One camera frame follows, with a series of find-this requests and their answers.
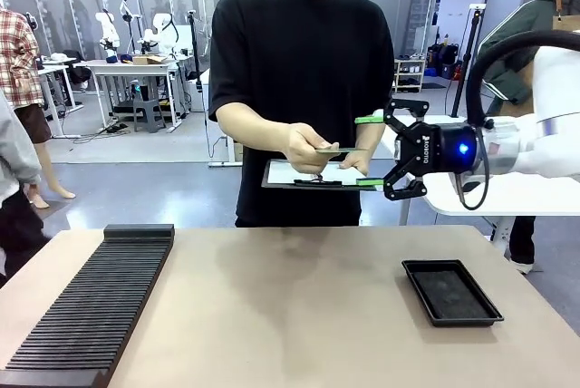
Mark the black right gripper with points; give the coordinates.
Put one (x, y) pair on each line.
(435, 148)

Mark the green PCB board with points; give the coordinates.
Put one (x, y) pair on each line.
(344, 150)

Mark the clipboard with black clip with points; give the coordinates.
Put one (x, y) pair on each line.
(290, 175)

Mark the person's left forearm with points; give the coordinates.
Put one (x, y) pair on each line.
(371, 134)

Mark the person's right forearm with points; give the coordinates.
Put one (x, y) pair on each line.
(254, 127)

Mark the black slotted PCB rack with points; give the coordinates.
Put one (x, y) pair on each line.
(99, 306)

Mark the person's left hand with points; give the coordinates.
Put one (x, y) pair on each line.
(355, 161)

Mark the person's right hand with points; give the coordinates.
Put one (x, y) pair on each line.
(306, 148)

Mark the wooden shoe shelf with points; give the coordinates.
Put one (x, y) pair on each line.
(410, 75)

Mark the black bags pile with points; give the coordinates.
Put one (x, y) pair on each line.
(443, 59)

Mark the person in brown apron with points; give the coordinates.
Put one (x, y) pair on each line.
(512, 77)

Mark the person in black t-shirt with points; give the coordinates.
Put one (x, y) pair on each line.
(299, 52)

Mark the black plastic tray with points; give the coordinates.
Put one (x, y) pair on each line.
(453, 315)

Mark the grey plastic stool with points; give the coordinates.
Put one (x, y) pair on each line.
(148, 113)

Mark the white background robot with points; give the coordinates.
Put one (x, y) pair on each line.
(163, 30)
(108, 30)

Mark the open cardboard box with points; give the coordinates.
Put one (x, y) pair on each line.
(149, 60)

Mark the white background desk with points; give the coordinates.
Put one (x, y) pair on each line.
(127, 68)

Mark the small white side desk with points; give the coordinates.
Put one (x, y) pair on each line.
(56, 70)

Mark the person in grey hoodie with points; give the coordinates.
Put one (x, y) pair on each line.
(16, 188)

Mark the plaid shirt mannequin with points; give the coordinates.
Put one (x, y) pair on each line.
(22, 61)

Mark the black camera pole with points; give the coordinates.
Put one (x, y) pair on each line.
(464, 61)

